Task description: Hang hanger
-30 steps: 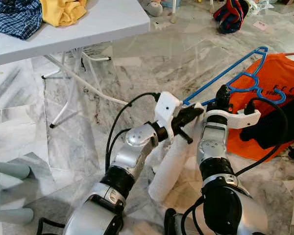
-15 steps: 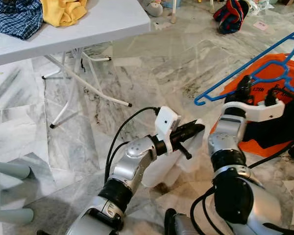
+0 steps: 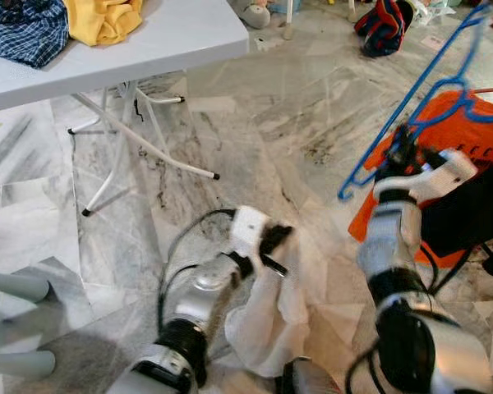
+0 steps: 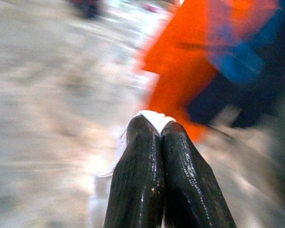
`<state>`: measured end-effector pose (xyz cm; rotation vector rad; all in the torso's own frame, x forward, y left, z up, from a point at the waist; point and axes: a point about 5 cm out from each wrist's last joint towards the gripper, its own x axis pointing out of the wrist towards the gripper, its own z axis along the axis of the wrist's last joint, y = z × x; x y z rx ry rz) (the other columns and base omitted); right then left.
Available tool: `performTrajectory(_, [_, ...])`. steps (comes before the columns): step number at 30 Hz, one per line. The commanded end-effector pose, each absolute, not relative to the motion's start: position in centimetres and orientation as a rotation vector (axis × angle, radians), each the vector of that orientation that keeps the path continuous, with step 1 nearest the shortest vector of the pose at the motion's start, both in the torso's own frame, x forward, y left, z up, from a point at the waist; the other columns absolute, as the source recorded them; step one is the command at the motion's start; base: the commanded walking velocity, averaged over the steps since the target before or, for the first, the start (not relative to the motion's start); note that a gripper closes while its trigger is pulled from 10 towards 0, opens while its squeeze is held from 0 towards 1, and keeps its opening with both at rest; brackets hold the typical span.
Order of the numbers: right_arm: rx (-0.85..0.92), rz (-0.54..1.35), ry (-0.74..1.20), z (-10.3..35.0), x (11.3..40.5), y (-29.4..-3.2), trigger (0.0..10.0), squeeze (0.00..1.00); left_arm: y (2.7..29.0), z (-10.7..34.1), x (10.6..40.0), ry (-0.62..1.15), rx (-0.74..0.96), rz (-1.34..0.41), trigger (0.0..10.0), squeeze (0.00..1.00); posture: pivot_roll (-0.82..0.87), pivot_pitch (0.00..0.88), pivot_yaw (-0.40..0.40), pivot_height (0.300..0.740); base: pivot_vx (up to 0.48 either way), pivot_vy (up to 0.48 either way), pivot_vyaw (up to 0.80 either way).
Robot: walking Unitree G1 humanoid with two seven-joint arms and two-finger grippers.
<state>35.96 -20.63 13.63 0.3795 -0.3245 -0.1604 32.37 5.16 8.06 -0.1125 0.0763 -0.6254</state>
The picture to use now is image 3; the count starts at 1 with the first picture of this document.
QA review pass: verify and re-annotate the blue plastic hanger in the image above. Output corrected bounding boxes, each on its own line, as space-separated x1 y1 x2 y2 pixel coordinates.
339 0 493 202

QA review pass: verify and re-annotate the orange t-shirt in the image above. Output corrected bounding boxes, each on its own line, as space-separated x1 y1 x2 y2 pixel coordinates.
348 89 493 268

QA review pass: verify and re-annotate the dark navy shirt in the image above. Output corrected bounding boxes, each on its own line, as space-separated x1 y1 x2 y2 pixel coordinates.
419 156 493 280

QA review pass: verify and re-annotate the grey right robot leg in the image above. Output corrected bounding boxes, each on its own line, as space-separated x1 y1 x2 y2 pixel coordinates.
277 359 350 394

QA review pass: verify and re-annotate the red and blue bag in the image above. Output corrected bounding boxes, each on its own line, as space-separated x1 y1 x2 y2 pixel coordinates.
353 0 416 58

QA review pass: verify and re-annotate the white printed plastic bag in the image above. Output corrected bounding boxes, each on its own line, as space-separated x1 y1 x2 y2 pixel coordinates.
407 0 453 24

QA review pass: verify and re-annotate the grey plush toy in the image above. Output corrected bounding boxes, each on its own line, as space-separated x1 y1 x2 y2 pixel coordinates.
230 0 272 30

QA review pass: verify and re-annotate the white plastic folding table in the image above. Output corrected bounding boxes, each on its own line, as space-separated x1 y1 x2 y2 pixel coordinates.
0 0 250 218

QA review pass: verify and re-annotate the yellow shirt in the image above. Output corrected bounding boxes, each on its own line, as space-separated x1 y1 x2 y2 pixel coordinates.
63 0 145 47

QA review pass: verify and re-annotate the blue plaid shirt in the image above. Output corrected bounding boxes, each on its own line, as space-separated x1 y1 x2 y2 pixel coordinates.
0 0 69 69

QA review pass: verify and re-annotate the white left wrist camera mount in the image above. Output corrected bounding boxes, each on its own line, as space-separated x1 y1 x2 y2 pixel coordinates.
230 206 274 259

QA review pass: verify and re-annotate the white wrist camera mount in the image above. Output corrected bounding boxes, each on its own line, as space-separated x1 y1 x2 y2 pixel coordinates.
374 149 479 202
230 206 274 259

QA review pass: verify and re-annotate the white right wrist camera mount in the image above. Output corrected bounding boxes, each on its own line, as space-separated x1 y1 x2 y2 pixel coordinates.
374 149 479 202

